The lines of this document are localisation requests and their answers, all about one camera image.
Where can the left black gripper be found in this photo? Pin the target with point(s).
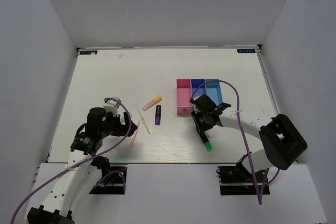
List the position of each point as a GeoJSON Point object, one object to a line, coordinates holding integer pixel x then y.
{"type": "Point", "coordinates": [121, 127]}

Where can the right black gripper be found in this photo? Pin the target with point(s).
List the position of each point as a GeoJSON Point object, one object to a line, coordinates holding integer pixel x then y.
{"type": "Point", "coordinates": [201, 128]}

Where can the green black highlighter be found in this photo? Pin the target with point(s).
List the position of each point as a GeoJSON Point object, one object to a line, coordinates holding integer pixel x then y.
{"type": "Point", "coordinates": [208, 146]}

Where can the purple black highlighter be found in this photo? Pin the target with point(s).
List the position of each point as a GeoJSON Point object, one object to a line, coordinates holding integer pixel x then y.
{"type": "Point", "coordinates": [158, 110]}

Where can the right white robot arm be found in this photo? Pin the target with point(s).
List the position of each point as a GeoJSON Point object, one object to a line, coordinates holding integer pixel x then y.
{"type": "Point", "coordinates": [282, 142]}

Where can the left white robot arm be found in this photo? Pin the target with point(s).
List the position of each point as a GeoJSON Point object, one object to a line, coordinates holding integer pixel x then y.
{"type": "Point", "coordinates": [85, 166]}

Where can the pink thin pen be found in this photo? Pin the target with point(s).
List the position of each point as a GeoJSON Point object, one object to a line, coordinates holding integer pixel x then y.
{"type": "Point", "coordinates": [135, 134]}

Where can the pink drawer box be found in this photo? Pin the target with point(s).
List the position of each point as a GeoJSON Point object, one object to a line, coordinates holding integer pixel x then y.
{"type": "Point", "coordinates": [184, 92]}

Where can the light blue drawer box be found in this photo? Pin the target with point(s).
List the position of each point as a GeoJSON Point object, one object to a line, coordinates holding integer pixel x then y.
{"type": "Point", "coordinates": [213, 90]}

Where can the yellow thin pen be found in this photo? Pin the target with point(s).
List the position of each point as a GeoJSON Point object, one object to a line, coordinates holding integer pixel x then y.
{"type": "Point", "coordinates": [143, 121]}

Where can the left corner label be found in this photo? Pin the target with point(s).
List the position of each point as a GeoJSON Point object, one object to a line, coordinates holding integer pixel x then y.
{"type": "Point", "coordinates": [88, 52]}

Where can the corner label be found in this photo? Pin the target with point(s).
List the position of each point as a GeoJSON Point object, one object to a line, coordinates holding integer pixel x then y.
{"type": "Point", "coordinates": [246, 51]}
{"type": "Point", "coordinates": [88, 52]}

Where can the right corner label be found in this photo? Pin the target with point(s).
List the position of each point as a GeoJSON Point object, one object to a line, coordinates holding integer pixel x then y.
{"type": "Point", "coordinates": [246, 51]}

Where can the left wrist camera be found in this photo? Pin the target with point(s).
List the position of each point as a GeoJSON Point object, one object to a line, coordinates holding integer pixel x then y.
{"type": "Point", "coordinates": [112, 105]}

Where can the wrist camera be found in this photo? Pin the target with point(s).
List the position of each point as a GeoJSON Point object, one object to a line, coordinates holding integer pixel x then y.
{"type": "Point", "coordinates": [193, 103]}
{"type": "Point", "coordinates": [112, 105]}

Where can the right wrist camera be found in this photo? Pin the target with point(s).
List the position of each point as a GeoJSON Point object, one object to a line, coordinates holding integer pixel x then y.
{"type": "Point", "coordinates": [193, 103]}

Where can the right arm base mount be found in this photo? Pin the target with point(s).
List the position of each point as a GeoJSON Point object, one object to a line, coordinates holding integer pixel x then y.
{"type": "Point", "coordinates": [234, 180]}

